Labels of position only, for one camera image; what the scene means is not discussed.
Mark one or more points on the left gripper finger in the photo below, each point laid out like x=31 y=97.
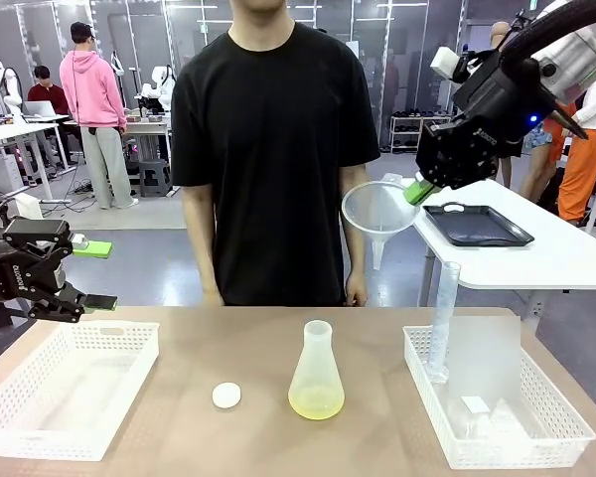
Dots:
x=64 y=305
x=40 y=233

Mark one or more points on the white office desk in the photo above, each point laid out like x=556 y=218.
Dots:
x=10 y=131

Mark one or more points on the person white shirt orange trousers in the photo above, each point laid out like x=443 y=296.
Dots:
x=583 y=169

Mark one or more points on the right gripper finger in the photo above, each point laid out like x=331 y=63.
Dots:
x=447 y=141
x=467 y=174

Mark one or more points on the clear plastic graduated cylinder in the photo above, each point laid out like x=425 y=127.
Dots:
x=444 y=308

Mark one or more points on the grey step stool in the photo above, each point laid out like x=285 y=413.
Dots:
x=154 y=176

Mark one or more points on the seated person in red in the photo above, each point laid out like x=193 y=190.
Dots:
x=47 y=92

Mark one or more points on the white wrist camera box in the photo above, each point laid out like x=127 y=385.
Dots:
x=444 y=62
x=29 y=206

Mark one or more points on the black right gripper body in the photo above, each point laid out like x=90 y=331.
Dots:
x=501 y=99

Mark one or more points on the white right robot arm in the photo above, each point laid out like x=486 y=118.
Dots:
x=576 y=54

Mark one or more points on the person's left hand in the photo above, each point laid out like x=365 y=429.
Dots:
x=356 y=290

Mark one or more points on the silver laptop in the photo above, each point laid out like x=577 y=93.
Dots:
x=40 y=108

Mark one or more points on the white shoe rack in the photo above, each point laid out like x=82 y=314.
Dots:
x=407 y=129

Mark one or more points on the person's left forearm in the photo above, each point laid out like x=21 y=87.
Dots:
x=355 y=223

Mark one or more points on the person in pink hoodie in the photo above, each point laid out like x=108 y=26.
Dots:
x=92 y=84

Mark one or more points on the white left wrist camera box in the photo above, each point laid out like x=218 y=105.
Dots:
x=29 y=206

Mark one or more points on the person's right hand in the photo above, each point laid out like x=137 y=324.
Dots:
x=212 y=298

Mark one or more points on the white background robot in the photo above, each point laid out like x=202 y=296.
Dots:
x=11 y=87
x=161 y=82

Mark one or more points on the translucent plastic conical flask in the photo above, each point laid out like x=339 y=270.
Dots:
x=316 y=392

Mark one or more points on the translucent plastic measuring cup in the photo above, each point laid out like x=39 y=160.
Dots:
x=487 y=358

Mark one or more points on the person's black t-shirt torso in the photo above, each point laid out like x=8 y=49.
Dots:
x=273 y=149

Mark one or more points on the white background workbench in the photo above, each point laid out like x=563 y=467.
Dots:
x=144 y=121

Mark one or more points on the black rectangular tray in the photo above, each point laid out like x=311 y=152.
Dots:
x=482 y=226

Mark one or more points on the translucent plastic funnel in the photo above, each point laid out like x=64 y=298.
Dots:
x=377 y=248

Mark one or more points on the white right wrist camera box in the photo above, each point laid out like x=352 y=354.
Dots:
x=444 y=62

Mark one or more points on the person's right forearm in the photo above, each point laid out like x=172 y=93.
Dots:
x=198 y=238

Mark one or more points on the person in blue shorts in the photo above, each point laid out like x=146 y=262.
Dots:
x=539 y=169

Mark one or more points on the round white cap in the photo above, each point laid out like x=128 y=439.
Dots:
x=226 y=395

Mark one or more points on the white rounded side table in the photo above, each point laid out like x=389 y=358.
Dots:
x=551 y=258

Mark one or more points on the white perforated plastic basket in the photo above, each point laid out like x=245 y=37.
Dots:
x=129 y=348
x=551 y=412

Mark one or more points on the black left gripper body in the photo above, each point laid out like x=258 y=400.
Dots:
x=10 y=275

